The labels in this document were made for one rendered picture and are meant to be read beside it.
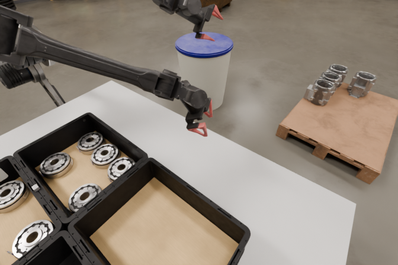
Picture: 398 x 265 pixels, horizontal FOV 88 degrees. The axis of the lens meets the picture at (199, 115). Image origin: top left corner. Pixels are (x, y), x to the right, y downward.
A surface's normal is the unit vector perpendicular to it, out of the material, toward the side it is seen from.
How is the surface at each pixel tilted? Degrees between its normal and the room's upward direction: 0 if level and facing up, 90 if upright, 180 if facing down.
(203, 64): 94
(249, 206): 0
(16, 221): 0
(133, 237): 0
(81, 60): 73
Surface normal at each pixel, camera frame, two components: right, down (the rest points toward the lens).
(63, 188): 0.00, -0.76
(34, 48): 0.45, 0.33
